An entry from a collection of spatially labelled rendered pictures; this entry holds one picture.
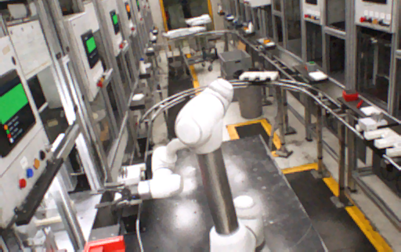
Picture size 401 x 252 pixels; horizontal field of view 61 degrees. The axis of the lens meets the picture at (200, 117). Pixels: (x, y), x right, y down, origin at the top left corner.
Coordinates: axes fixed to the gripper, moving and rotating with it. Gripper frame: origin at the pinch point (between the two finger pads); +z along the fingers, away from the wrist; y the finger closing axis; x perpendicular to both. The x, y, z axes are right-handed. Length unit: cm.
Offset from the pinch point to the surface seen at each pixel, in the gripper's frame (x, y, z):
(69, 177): -25.5, 0.8, 21.0
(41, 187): 43, 36, 0
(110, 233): 15.3, -9.3, -6.0
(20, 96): 33, 65, 1
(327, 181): -113, -99, -161
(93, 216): 0.2, -9.2, 5.0
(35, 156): 34, 43, 3
